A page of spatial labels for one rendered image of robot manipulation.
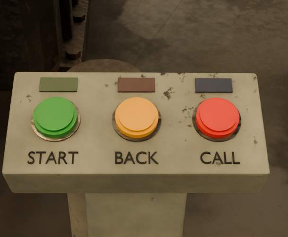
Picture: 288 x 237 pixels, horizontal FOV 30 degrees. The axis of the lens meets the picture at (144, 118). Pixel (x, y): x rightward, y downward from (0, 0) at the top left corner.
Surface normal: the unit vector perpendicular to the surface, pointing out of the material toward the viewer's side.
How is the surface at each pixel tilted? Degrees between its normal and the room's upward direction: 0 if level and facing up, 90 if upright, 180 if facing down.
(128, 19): 0
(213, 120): 20
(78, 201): 90
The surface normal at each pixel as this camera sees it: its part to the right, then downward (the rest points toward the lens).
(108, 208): 0.02, 0.66
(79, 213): -0.63, 0.50
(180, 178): 0.01, 0.88
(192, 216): 0.02, -0.75
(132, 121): 0.03, -0.48
